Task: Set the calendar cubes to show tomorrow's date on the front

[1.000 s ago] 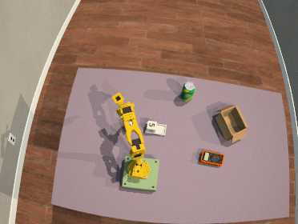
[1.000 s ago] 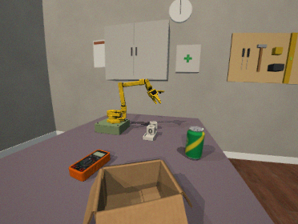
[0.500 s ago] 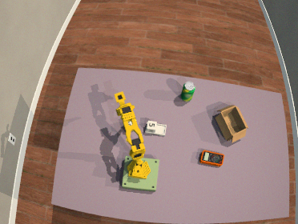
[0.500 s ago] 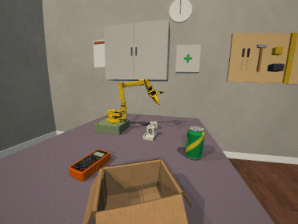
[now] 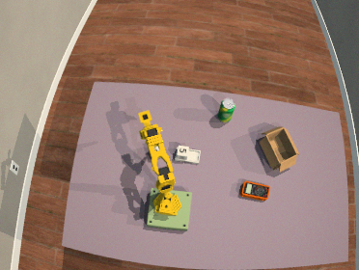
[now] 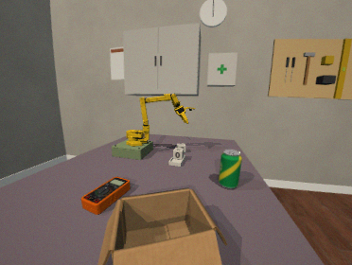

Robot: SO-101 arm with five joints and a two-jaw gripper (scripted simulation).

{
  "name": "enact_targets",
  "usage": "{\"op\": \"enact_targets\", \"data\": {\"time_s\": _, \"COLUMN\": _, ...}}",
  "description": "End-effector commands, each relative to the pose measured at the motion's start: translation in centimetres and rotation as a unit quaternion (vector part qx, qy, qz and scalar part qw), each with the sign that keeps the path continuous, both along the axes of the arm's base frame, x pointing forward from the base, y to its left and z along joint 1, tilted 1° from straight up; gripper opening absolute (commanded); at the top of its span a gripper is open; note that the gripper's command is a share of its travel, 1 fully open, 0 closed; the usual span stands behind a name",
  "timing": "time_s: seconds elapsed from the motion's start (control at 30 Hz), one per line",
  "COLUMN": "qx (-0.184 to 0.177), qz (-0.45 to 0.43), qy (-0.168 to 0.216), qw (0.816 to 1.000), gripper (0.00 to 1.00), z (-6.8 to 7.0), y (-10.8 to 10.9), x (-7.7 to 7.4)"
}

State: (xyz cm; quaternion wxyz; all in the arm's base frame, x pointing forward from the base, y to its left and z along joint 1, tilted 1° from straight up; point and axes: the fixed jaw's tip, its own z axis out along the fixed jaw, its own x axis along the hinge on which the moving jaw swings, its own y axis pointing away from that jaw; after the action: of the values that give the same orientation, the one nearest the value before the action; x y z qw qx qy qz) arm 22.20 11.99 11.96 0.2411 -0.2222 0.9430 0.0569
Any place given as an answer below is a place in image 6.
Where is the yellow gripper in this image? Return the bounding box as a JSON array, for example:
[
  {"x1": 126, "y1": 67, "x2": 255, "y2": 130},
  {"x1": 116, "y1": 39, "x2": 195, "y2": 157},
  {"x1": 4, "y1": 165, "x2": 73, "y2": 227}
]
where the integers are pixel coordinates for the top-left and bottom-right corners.
[{"x1": 174, "y1": 106, "x2": 195, "y2": 124}]

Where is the white number cube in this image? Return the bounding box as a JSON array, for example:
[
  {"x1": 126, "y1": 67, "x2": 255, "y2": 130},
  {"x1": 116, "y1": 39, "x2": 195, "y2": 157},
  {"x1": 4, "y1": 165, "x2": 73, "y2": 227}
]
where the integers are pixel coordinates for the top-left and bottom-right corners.
[
  {"x1": 177, "y1": 144, "x2": 186, "y2": 153},
  {"x1": 173, "y1": 148, "x2": 184, "y2": 160}
]

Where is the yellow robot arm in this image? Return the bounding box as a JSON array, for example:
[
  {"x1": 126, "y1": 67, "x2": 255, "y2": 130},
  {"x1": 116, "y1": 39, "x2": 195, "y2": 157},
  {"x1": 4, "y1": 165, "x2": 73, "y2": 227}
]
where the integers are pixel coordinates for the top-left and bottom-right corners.
[{"x1": 126, "y1": 94, "x2": 181, "y2": 146}]

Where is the green and yellow drink can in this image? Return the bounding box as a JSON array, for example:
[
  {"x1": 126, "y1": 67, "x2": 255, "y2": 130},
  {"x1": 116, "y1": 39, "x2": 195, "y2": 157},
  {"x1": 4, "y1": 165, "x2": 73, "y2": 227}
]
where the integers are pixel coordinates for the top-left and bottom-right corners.
[{"x1": 219, "y1": 150, "x2": 242, "y2": 189}]

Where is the orange digital multimeter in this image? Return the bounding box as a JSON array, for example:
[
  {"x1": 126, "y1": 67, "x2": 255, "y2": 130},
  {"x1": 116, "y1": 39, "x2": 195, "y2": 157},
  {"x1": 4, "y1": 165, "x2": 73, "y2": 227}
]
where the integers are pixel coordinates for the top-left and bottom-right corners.
[{"x1": 81, "y1": 177, "x2": 131, "y2": 215}]

